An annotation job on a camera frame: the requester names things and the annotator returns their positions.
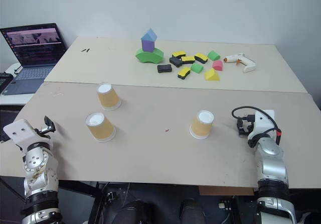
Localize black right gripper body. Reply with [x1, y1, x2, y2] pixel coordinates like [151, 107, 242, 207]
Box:
[236, 118, 255, 137]

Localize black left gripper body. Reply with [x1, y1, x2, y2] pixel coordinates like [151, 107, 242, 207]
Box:
[33, 127, 53, 138]

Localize brown paper cup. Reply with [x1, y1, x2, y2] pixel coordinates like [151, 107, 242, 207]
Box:
[189, 110, 215, 141]
[85, 111, 117, 143]
[96, 82, 122, 111]

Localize yellow foam wedge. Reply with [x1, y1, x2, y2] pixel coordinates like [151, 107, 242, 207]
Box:
[204, 68, 221, 82]

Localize black device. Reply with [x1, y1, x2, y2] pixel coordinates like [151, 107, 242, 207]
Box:
[0, 72, 14, 94]

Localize brown cardboard piece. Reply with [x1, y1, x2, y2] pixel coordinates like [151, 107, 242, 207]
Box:
[199, 185, 254, 196]

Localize pink foam block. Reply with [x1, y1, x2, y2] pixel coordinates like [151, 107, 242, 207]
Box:
[212, 60, 224, 72]

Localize white glue gun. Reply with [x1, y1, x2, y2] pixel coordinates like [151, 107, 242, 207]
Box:
[223, 53, 257, 74]

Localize grey open laptop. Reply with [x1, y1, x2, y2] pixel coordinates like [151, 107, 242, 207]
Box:
[0, 23, 67, 95]

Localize dark rounded shape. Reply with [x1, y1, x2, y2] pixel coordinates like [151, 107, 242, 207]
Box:
[117, 199, 151, 224]
[180, 198, 207, 224]

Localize green foam arch block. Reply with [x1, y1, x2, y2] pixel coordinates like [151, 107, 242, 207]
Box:
[135, 47, 165, 65]

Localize purple foam cube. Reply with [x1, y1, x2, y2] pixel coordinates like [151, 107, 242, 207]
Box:
[141, 39, 155, 53]

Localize blue foam roof block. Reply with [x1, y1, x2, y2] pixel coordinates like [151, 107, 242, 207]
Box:
[140, 28, 158, 42]

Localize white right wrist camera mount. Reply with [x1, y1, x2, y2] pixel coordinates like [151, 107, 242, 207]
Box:
[247, 109, 276, 142]

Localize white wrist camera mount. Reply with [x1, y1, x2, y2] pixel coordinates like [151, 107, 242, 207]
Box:
[247, 109, 276, 142]
[2, 119, 53, 151]

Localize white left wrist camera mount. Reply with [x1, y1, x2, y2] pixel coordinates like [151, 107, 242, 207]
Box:
[2, 119, 53, 151]

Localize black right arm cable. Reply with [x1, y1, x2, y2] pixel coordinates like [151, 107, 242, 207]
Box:
[231, 106, 283, 145]

